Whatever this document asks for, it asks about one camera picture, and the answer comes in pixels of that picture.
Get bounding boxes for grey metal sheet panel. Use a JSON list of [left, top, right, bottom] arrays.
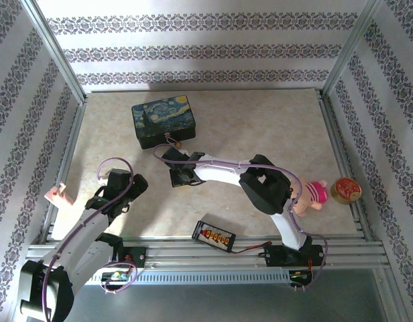
[[72, 284, 388, 322]]

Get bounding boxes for small circuit board with leds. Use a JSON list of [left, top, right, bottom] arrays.
[[101, 270, 129, 282], [289, 270, 311, 286]]

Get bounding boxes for aluminium frame side rail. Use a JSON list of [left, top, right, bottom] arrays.
[[318, 90, 375, 242], [38, 95, 90, 244]]

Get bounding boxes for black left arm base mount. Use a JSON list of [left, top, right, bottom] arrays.
[[107, 246, 148, 269]]

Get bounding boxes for black board with yellow connectors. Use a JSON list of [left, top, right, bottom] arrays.
[[191, 220, 237, 253]]

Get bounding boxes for starry night painted tin box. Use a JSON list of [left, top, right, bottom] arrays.
[[131, 95, 197, 151]]

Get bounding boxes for aluminium frame post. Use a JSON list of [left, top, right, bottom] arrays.
[[20, 0, 89, 105], [322, 0, 387, 100]]

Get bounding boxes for pink card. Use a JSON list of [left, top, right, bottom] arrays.
[[44, 181, 76, 207]]

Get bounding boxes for red and gold round tin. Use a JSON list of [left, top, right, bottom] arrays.
[[329, 177, 363, 205]]

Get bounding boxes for grey slotted cable duct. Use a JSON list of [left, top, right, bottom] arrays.
[[85, 270, 293, 286]]

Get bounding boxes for red and black wire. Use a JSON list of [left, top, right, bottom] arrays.
[[231, 240, 274, 255]]

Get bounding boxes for thin aluminium frame rail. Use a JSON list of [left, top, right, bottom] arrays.
[[85, 87, 325, 95]]

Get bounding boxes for pink plush pig toy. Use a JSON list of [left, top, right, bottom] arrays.
[[292, 177, 329, 215]]

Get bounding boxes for wide aluminium frame rail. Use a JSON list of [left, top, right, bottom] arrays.
[[25, 236, 388, 269]]

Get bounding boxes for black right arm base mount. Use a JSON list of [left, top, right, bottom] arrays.
[[262, 244, 324, 268]]

